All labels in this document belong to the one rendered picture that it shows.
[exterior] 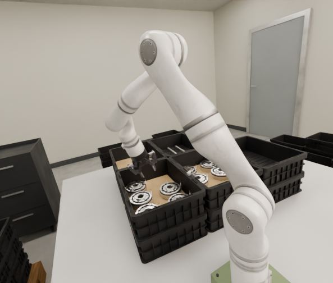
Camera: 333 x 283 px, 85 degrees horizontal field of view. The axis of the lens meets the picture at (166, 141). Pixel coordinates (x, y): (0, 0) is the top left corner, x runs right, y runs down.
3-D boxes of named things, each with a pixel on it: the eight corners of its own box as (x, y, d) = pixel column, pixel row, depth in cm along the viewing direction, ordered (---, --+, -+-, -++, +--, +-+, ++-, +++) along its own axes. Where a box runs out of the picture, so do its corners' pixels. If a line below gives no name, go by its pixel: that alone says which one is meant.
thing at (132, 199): (155, 199, 81) (155, 198, 81) (134, 208, 77) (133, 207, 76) (146, 189, 89) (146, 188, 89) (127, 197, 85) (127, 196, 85)
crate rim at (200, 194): (208, 195, 71) (207, 190, 70) (132, 224, 61) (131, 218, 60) (168, 160, 107) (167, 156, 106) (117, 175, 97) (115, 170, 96)
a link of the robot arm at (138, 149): (140, 137, 84) (134, 127, 81) (148, 149, 76) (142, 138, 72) (122, 147, 83) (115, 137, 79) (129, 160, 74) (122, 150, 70)
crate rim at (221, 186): (264, 174, 81) (264, 169, 80) (208, 195, 71) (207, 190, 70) (210, 148, 116) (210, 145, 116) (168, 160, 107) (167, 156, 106)
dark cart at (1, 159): (60, 233, 186) (29, 152, 158) (6, 254, 169) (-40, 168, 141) (63, 201, 240) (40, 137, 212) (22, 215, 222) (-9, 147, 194)
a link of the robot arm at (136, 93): (132, 91, 65) (112, 94, 59) (177, 24, 46) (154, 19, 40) (145, 112, 64) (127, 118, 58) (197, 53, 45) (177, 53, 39)
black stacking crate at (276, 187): (304, 192, 97) (306, 172, 93) (262, 211, 87) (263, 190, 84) (246, 165, 133) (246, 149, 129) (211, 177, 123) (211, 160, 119)
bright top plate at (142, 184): (147, 188, 90) (147, 187, 90) (127, 195, 87) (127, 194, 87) (142, 179, 99) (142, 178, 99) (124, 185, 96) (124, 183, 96)
